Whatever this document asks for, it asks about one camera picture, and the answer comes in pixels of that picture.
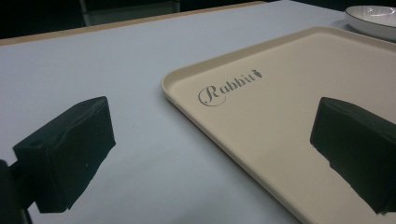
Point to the white bowl with dark rim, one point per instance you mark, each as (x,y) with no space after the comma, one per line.
(372,20)

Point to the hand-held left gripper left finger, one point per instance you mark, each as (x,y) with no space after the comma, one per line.
(65,152)

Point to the beige plastic tray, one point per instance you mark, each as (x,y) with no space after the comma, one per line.
(280,130)

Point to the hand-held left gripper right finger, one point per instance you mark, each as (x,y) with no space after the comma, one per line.
(358,143)

